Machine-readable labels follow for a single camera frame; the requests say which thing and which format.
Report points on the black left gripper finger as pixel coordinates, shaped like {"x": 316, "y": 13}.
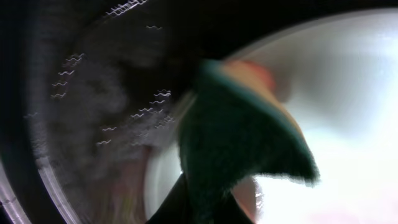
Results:
{"x": 176, "y": 208}

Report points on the green scrubbing sponge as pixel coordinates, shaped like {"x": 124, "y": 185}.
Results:
{"x": 233, "y": 129}

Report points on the round black serving tray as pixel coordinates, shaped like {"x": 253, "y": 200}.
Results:
{"x": 88, "y": 89}

